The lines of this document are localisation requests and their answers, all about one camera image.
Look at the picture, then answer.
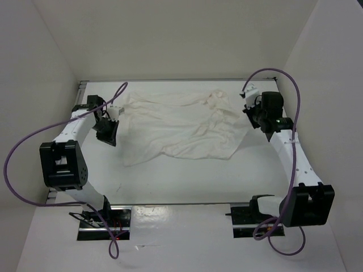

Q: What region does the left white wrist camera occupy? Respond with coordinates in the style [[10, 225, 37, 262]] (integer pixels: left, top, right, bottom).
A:
[[107, 105, 124, 121]]

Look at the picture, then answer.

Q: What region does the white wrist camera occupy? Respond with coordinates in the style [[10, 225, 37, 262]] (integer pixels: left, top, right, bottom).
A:
[[107, 105, 124, 121], [240, 83, 260, 109]]

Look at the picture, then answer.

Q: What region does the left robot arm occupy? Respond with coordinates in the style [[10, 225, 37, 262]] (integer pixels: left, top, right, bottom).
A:
[[39, 95, 124, 227]]

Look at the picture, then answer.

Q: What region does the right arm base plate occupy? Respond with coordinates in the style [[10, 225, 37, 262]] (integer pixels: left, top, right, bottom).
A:
[[225, 202, 272, 239]]

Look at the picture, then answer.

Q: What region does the white tank top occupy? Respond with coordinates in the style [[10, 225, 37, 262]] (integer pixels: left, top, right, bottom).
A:
[[119, 90, 251, 167]]

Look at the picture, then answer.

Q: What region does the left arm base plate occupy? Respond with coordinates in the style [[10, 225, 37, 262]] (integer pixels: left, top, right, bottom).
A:
[[73, 206, 132, 241]]

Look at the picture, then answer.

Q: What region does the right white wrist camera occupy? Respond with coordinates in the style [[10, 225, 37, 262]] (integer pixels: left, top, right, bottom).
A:
[[240, 83, 260, 109]]

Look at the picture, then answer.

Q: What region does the aluminium table edge rail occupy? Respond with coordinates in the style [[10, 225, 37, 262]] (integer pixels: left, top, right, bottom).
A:
[[45, 80, 88, 206]]

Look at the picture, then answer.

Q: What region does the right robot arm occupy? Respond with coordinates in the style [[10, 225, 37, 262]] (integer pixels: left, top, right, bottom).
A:
[[241, 89, 335, 227]]

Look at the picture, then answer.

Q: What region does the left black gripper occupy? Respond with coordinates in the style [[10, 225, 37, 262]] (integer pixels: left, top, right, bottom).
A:
[[92, 117, 119, 147]]

